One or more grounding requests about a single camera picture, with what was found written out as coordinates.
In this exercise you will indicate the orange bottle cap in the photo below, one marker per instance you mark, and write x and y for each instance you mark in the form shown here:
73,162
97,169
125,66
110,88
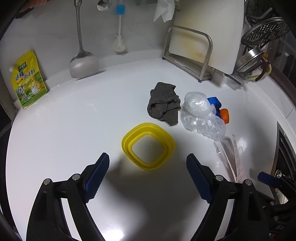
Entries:
224,114

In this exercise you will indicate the metal lid rack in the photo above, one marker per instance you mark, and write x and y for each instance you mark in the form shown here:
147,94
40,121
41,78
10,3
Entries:
238,78

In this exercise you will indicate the white cutting board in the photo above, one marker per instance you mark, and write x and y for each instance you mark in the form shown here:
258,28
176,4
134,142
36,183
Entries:
208,23

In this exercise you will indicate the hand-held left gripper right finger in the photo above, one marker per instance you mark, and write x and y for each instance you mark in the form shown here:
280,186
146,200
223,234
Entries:
198,178

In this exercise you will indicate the black sink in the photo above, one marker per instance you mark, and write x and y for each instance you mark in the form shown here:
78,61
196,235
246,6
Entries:
283,148

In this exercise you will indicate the white hanging cloth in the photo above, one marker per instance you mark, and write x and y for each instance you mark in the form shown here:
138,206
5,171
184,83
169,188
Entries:
165,10

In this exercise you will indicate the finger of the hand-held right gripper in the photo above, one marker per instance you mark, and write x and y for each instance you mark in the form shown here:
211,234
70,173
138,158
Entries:
266,177

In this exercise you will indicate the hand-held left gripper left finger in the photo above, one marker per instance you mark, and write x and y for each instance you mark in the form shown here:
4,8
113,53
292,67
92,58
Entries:
97,178

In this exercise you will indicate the metal ladle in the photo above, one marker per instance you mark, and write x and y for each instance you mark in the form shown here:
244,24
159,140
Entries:
84,64

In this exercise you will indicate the dark grey cloth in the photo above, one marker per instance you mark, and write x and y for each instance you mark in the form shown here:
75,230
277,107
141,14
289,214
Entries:
164,104

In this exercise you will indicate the metal cutting board rack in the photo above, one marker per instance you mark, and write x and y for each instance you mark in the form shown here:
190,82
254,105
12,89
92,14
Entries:
207,58

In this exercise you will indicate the metal pot on rack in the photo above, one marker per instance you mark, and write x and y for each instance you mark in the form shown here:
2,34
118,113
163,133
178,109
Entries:
248,59

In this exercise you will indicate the yellow seasoning pouch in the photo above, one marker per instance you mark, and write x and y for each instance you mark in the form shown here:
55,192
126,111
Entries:
29,81

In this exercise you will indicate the clear plastic bag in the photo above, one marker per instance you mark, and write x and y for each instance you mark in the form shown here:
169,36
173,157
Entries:
198,109

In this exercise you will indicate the metal spoon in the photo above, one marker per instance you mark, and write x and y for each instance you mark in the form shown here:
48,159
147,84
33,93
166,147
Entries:
104,5

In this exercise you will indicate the blue plastic piece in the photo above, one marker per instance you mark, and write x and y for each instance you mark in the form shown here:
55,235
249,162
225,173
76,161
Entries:
214,101

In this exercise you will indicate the yellow square plastic lid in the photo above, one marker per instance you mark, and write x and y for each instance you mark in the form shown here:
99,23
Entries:
126,144

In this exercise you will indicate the metal steamer plate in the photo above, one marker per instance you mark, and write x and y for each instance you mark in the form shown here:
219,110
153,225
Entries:
266,31

